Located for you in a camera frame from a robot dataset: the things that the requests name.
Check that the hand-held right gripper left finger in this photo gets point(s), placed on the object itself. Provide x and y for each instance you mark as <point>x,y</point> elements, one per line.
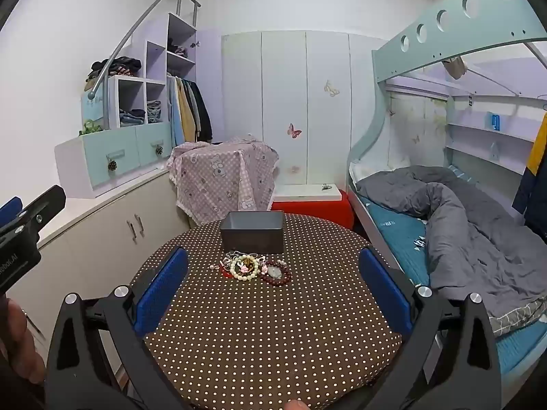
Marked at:
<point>162,290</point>

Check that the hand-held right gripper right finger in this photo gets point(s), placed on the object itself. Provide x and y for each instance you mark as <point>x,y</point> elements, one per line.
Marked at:
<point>384,290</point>

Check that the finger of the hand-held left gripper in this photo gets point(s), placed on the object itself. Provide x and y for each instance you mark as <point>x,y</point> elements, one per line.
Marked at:
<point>45,205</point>
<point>9,209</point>

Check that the grey storage box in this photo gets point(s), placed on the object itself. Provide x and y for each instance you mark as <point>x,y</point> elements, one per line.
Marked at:
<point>252,239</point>

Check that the person's left forearm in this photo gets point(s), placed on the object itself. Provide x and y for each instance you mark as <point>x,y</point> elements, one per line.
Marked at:
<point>13,393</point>

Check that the person's left hand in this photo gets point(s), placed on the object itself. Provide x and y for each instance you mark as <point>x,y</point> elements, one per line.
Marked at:
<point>21,341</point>

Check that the blue bed sheet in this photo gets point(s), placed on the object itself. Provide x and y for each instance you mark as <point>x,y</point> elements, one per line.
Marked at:
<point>401,239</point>

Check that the beige low cabinet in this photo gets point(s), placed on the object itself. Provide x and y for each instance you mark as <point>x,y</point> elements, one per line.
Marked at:
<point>107,230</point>

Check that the teal drawer unit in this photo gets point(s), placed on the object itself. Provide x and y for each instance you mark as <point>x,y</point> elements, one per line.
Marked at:
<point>98,162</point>

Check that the green plant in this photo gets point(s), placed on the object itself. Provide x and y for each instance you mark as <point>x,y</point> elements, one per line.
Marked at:
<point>90,128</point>

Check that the red storage box white lid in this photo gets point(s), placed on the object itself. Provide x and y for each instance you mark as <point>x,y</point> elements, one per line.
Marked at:
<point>324,213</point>

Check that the grey duvet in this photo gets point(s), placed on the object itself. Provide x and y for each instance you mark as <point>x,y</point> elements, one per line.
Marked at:
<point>470,239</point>

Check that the folded jeans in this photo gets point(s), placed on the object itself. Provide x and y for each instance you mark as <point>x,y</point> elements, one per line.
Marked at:
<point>154,112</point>
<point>132,118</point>

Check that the pink checked cloth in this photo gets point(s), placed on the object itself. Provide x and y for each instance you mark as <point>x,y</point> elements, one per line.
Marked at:
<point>218,175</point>

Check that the dark folded clothes pile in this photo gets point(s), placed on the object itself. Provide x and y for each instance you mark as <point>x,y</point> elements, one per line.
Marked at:
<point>115,68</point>

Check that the light blue shirt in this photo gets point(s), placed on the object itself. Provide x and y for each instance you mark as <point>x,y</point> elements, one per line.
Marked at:
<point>174,115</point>

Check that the tan jacket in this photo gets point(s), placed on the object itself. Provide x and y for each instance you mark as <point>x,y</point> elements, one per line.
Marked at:
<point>186,115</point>

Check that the black jacket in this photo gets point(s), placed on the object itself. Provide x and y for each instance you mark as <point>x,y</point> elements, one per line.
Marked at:
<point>205,124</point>

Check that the yellow and navy jacket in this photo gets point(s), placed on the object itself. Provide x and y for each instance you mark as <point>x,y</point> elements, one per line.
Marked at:
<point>534,188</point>

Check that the purple stepped shelf unit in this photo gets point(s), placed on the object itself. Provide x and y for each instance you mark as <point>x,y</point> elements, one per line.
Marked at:
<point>156,59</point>

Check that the pink butterfly sticker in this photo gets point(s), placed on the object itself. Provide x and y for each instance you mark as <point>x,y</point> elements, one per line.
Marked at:
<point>294,130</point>

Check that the grey metal handrail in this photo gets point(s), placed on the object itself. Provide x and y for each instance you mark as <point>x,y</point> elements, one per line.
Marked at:
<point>128,36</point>

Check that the small blue box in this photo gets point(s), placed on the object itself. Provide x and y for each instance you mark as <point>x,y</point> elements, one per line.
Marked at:
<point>495,121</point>

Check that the pale gold butterfly sticker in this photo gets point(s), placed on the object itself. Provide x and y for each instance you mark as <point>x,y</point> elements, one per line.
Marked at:
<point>331,89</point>

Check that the white wardrobe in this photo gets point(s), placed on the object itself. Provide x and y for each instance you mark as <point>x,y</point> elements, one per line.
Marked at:
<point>265,94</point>

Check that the beige cloth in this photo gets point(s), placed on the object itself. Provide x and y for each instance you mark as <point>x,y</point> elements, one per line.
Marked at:
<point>455,67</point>

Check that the white wall shelf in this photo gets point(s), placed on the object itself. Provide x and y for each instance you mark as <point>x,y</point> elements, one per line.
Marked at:
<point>478,139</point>

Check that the teal bunk bed frame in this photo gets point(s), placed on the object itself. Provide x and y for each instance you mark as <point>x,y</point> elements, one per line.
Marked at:
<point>427,55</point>

